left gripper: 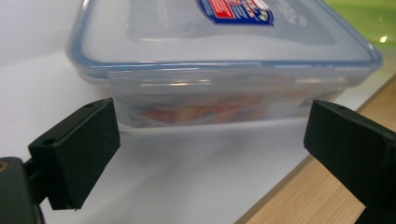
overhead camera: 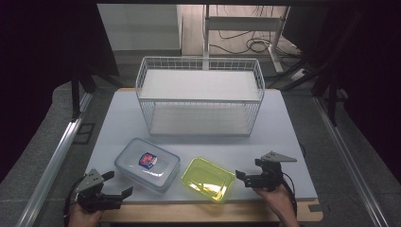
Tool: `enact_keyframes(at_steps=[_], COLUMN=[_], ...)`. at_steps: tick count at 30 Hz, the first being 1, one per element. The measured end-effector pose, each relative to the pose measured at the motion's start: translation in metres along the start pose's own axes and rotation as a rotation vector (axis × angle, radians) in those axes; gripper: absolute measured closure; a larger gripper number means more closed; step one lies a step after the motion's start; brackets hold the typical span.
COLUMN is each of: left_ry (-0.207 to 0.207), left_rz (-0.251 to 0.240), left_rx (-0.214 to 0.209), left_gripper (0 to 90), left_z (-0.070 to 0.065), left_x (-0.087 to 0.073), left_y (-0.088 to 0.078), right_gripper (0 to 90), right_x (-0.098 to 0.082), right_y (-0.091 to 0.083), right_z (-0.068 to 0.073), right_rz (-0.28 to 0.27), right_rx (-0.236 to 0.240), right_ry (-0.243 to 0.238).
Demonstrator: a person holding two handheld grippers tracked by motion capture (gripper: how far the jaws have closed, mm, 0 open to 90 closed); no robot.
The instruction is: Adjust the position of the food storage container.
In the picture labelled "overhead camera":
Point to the white cabinet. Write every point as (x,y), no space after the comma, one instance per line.
(138,26)

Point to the clear plastic container with label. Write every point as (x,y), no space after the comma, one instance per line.
(135,164)

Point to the white power strip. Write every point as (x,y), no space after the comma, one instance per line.
(299,74)

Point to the yellow-green plastic container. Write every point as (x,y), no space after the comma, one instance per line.
(205,179)

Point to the pale blue table board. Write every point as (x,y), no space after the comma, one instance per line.
(123,123)

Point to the black metal stand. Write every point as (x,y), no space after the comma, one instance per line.
(331,97)
(75,94)

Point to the black floor bracket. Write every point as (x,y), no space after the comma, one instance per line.
(75,138)

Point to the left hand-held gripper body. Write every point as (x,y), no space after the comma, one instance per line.
(93,197)

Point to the person's left hand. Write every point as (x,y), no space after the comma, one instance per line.
(82,218)

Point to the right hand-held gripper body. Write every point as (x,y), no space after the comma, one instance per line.
(269,176)

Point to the white metal desk frame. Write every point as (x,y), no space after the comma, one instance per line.
(242,23)

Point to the aluminium rail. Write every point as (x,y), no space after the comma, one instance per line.
(53,157)
(350,160)

